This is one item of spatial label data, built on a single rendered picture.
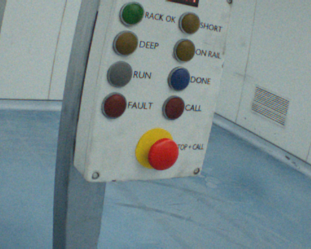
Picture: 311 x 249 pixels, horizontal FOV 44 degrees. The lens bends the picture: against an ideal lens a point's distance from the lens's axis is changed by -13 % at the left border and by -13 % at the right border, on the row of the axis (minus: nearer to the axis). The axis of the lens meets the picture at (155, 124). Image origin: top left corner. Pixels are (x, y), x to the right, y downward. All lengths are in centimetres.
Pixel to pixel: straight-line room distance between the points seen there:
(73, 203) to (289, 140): 362
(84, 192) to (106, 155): 10
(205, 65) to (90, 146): 17
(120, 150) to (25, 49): 363
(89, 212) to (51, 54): 363
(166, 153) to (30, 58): 367
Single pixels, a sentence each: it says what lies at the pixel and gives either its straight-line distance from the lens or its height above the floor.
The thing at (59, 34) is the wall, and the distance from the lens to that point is 418.
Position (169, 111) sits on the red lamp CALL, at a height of 101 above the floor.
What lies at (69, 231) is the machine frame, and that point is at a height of 81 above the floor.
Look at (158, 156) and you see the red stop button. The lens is 50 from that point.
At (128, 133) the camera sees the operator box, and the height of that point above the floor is 98.
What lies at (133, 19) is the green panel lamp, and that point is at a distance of 47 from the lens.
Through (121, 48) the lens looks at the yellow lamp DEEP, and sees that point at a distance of 47.
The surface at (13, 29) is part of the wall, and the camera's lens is 405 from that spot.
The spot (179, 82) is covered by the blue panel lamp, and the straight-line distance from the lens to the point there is 52.
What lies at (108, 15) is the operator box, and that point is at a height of 112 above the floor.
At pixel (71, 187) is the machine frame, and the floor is 88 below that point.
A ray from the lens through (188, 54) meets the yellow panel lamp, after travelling 51.
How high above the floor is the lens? 113
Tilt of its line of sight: 15 degrees down
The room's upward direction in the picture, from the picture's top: 11 degrees clockwise
